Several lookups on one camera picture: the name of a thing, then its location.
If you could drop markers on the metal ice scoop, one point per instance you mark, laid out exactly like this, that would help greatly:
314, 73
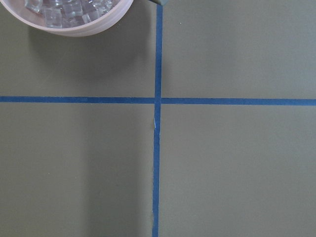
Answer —
160, 2

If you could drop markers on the clear plastic ice cubes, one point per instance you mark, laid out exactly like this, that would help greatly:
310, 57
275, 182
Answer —
69, 13

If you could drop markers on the pink bowl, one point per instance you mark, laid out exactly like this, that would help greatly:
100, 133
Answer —
19, 11

